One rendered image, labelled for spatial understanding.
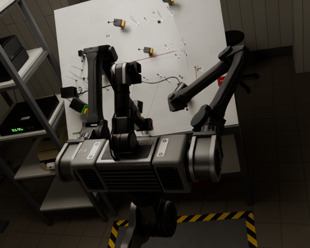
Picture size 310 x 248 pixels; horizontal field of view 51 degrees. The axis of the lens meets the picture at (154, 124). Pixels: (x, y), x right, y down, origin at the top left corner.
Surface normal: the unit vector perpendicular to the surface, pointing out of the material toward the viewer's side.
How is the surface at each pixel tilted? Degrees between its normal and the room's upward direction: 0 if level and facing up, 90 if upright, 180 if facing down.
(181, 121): 48
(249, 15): 90
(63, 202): 0
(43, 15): 90
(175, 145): 0
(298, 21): 90
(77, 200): 0
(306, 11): 90
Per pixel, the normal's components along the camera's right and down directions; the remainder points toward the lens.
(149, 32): -0.27, -0.04
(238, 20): -0.23, 0.65
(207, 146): -0.28, -0.76
